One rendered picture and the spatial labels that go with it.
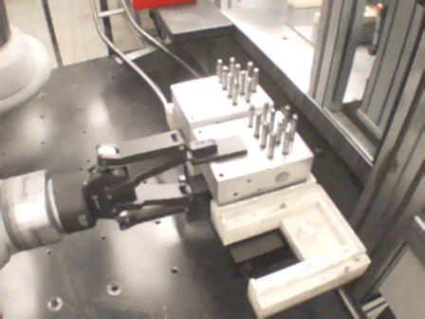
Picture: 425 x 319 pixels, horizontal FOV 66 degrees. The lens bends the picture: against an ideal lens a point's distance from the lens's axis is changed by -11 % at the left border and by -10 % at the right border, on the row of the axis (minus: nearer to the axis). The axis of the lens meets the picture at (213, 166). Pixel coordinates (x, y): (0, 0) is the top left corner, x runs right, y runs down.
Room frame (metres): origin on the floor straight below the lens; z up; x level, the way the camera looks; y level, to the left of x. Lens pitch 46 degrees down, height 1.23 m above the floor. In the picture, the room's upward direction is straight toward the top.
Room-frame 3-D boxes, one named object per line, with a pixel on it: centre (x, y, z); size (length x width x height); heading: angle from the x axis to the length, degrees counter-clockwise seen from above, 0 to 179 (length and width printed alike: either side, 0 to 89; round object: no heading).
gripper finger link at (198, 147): (0.31, 0.02, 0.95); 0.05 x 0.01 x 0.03; 109
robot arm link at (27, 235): (0.25, 0.21, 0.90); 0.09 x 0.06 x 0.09; 19
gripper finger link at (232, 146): (0.32, 0.00, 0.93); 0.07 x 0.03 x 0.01; 109
